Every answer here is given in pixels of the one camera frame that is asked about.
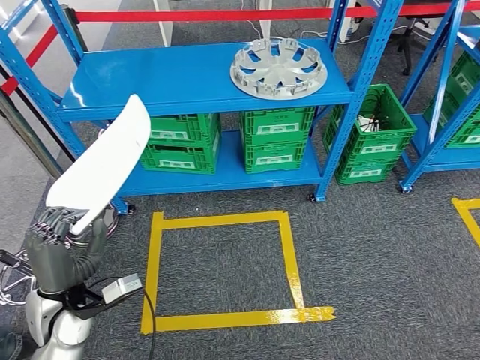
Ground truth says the black office chair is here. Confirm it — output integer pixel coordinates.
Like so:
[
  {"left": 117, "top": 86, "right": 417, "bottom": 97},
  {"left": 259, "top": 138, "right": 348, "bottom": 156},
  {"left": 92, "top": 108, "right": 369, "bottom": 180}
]
[{"left": 389, "top": 17, "right": 438, "bottom": 77}]

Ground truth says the white plastic car part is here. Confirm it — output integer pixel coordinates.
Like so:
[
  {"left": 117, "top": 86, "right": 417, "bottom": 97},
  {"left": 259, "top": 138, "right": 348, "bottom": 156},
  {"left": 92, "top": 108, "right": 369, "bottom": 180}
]
[{"left": 45, "top": 94, "right": 152, "bottom": 236}]

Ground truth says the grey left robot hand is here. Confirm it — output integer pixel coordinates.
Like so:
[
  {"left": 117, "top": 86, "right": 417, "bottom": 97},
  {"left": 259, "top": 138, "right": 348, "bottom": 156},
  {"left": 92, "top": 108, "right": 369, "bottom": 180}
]
[{"left": 23, "top": 207, "right": 108, "bottom": 294}]

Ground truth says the grey wheel hubcap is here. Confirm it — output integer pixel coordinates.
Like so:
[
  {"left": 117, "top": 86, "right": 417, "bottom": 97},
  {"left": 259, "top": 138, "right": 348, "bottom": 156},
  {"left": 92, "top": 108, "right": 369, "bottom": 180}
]
[{"left": 229, "top": 37, "right": 328, "bottom": 101}]

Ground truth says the red barrier belt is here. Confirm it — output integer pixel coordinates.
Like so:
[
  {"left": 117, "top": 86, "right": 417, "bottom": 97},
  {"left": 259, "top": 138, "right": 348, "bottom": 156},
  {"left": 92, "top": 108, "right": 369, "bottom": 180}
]
[
  {"left": 0, "top": 23, "right": 60, "bottom": 96},
  {"left": 75, "top": 0, "right": 480, "bottom": 23}
]

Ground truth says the white floor cable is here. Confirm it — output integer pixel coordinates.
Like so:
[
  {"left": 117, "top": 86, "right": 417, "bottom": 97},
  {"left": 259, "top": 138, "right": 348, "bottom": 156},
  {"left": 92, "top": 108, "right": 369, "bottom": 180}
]
[{"left": 300, "top": 25, "right": 432, "bottom": 47}]

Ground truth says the black cable coil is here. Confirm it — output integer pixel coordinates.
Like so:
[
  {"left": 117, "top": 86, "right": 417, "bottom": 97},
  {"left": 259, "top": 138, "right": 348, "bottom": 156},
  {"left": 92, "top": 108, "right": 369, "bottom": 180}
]
[{"left": 362, "top": 86, "right": 387, "bottom": 133}]

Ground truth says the blue metal shelf rack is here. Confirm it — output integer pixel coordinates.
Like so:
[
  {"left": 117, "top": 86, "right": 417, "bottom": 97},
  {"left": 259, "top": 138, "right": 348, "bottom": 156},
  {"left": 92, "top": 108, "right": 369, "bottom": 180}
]
[
  {"left": 399, "top": 0, "right": 480, "bottom": 195},
  {"left": 0, "top": 0, "right": 404, "bottom": 215}
]

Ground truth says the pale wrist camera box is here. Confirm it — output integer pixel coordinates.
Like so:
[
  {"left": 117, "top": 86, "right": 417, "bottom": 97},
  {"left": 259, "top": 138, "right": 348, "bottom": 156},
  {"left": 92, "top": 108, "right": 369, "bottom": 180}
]
[{"left": 102, "top": 273, "right": 143, "bottom": 305}]

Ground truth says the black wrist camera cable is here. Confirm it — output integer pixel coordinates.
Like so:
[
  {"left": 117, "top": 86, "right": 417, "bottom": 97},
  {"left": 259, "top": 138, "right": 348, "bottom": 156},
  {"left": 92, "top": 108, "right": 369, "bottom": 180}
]
[{"left": 88, "top": 275, "right": 156, "bottom": 360}]

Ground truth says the black camera bracket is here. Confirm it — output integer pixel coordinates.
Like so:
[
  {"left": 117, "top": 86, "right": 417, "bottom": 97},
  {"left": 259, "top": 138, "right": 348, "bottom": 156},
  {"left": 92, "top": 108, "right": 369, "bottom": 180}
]
[{"left": 39, "top": 283, "right": 143, "bottom": 322}]

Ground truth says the white connector bundle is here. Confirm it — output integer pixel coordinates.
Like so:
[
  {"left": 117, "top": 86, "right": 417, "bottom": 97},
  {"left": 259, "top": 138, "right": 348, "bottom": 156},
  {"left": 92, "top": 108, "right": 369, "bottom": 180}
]
[{"left": 356, "top": 115, "right": 382, "bottom": 134}]

